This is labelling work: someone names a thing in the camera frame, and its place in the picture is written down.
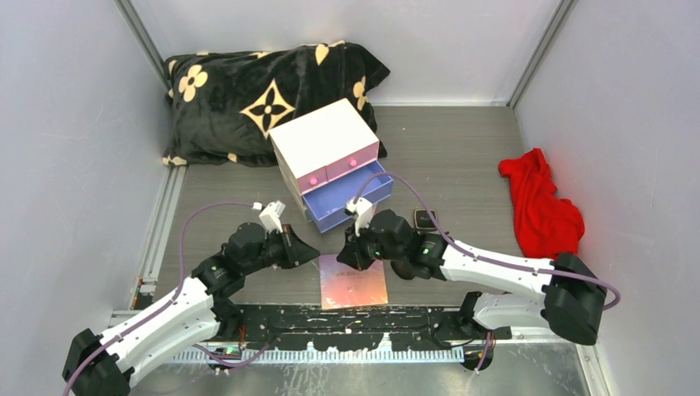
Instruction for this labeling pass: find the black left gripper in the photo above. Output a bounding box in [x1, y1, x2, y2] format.
[242, 224, 319, 276]

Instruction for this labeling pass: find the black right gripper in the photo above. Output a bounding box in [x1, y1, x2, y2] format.
[337, 219, 406, 271]

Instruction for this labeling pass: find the holographic eyeshadow palette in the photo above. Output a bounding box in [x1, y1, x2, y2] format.
[319, 255, 389, 310]

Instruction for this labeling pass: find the blue drawer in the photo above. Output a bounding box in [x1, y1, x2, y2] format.
[302, 161, 394, 233]

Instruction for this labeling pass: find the black square compact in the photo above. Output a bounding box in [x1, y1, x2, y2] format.
[414, 208, 437, 232]

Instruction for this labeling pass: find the white pink drawer organizer box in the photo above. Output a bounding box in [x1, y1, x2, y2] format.
[269, 99, 381, 217]

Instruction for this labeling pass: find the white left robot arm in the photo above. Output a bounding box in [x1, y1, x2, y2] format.
[62, 223, 320, 395]

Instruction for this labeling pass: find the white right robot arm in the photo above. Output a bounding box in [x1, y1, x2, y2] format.
[337, 210, 612, 346]

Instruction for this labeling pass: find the black floral plush blanket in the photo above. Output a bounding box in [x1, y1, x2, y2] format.
[162, 40, 390, 167]

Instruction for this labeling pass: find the red cloth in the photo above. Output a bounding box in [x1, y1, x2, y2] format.
[498, 148, 585, 259]

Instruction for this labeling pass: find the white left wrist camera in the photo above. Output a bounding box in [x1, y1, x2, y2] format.
[253, 200, 286, 233]

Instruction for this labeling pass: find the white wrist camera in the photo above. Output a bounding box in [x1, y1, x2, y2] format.
[253, 200, 286, 233]
[345, 197, 376, 237]

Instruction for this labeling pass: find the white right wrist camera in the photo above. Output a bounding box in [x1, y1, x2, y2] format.
[345, 197, 376, 237]

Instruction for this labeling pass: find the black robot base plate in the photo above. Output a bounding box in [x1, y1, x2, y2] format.
[212, 304, 486, 351]

